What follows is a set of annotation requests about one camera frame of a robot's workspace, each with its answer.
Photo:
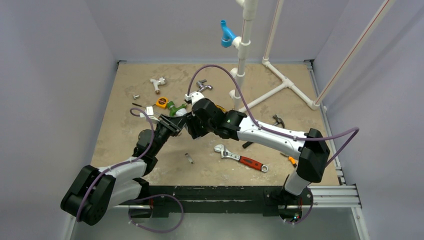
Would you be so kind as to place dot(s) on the chrome metal faucet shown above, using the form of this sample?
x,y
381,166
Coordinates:
x,y
202,86

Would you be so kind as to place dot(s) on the white pvc pipe frame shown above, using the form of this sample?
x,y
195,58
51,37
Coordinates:
x,y
242,45

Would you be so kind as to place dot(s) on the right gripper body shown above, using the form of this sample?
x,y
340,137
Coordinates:
x,y
192,122

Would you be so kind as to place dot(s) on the silver sfp module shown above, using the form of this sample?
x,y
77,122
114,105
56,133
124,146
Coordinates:
x,y
189,158

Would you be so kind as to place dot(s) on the orange handled cutting pliers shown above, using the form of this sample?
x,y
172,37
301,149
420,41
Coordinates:
x,y
290,159

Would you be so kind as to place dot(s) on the green plastic faucet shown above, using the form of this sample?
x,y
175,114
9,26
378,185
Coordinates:
x,y
173,108

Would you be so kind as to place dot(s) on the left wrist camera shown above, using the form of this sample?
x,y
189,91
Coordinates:
x,y
149,115

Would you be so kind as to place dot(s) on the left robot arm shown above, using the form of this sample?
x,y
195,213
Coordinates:
x,y
98,189

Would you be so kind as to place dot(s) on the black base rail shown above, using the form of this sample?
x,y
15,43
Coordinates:
x,y
158,201

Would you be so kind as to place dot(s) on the white remote control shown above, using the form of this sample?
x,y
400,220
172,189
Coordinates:
x,y
181,112

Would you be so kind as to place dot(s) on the red adjustable wrench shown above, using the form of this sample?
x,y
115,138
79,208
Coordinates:
x,y
249,162

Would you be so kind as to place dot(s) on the yellow long nose pliers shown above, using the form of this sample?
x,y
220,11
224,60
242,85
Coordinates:
x,y
221,108

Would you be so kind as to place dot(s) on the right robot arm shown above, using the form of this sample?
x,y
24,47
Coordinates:
x,y
308,148

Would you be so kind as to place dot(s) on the yellow tape measure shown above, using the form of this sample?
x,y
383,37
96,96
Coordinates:
x,y
162,102

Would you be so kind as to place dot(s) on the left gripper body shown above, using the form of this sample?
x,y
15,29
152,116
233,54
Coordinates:
x,y
165,128

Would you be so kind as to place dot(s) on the blue pipe valve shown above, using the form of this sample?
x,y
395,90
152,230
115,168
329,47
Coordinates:
x,y
227,34

